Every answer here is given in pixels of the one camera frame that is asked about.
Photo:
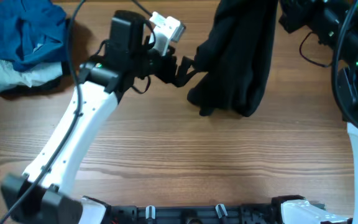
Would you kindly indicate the dark folded garment under pile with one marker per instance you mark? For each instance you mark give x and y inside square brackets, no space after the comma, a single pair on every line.
[48,86]

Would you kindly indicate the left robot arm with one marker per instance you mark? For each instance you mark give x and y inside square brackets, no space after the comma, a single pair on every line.
[137,47]

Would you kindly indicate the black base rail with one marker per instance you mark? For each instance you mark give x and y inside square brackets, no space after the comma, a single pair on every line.
[240,214]

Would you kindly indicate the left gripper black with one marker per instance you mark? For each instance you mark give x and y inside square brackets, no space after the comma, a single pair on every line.
[176,72]

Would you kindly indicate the light blue white garment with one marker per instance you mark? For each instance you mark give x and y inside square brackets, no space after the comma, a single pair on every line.
[37,76]

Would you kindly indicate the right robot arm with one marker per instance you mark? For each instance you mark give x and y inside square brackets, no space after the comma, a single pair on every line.
[336,25]

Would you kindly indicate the blue crumpled garment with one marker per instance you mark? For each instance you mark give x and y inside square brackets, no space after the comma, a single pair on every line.
[32,32]

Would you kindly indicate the black shorts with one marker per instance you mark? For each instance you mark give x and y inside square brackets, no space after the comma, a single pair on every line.
[236,57]

